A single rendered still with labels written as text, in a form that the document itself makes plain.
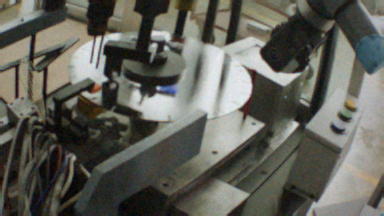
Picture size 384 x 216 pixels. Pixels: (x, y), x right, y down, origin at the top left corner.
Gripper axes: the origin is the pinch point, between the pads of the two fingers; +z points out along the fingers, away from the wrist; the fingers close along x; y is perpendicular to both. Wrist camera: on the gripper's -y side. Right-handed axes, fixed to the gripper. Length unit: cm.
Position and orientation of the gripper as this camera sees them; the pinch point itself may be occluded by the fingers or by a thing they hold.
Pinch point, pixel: (277, 68)
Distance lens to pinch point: 89.1
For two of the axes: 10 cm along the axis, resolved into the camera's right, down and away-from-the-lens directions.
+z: -1.9, 3.9, 9.0
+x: -6.4, -7.5, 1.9
